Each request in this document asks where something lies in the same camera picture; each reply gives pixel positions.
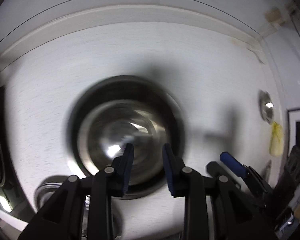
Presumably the large steel plate with label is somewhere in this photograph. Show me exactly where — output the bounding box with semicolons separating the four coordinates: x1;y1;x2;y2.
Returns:
66;75;186;199

